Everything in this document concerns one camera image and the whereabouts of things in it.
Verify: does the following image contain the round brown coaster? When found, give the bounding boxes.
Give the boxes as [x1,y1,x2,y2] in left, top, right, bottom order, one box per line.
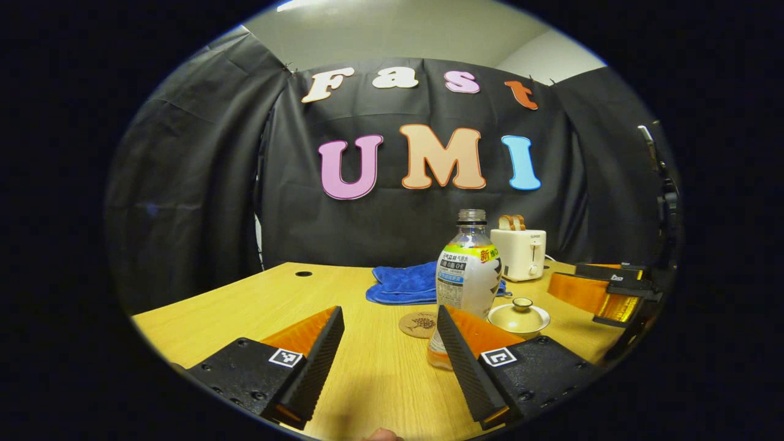
[399,311,439,339]

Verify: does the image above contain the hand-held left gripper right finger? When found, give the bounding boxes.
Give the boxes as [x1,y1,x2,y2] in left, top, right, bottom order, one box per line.
[436,304,604,431]

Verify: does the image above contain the white toaster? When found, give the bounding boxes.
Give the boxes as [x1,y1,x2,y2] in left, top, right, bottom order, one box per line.
[490,228,547,282]

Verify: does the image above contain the cream teacup lid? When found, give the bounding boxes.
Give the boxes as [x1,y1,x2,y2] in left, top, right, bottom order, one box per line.
[488,298,551,334]

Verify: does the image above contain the black backdrop cloth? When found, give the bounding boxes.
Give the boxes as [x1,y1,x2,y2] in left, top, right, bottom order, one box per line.
[104,28,680,316]

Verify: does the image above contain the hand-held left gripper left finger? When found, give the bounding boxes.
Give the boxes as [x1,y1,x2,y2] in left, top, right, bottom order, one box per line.
[184,305,345,431]

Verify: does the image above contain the clear labelled water bottle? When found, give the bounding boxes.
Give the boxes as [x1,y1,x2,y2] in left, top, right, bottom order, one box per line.
[427,209,503,371]

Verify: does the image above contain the blue towel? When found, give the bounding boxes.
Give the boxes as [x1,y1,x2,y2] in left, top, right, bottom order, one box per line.
[366,262,512,306]

